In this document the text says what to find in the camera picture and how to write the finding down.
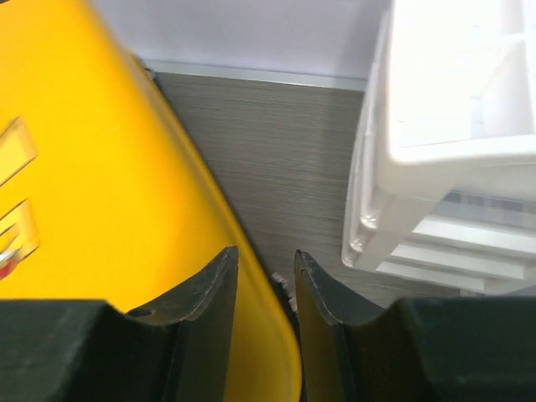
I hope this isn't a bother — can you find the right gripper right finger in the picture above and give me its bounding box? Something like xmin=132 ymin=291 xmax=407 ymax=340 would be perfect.
xmin=294 ymin=251 xmax=535 ymax=401

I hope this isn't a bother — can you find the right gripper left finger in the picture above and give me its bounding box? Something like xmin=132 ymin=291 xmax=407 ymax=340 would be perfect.
xmin=1 ymin=246 xmax=238 ymax=401

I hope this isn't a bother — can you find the yellow Pikachu hard suitcase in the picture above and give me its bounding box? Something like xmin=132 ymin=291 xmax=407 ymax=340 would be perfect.
xmin=1 ymin=1 xmax=303 ymax=401

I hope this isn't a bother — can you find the white plastic drawer organizer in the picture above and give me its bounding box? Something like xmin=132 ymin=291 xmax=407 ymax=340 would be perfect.
xmin=341 ymin=1 xmax=535 ymax=295

